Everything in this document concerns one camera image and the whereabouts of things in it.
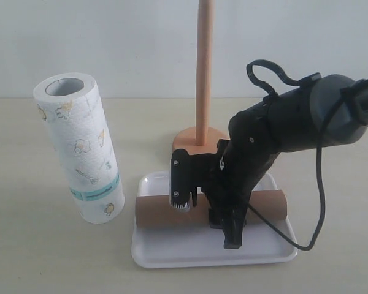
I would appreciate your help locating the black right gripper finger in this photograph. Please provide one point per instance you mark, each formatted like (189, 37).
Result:
(213, 219)
(233, 222)

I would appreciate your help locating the printed paper towel roll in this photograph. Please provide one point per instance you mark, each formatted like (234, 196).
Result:
(71, 108)

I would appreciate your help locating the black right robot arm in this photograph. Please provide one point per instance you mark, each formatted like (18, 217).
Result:
(328, 111)

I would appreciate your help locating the brown cardboard tube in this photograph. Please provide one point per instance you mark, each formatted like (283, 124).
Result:
(155, 211)

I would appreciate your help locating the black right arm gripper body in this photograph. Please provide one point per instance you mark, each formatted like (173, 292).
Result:
(227, 178)

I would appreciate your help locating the wooden paper towel holder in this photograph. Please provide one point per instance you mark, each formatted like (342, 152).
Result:
(202, 138)

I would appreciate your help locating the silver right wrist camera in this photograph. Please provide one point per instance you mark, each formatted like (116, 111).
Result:
(182, 189)

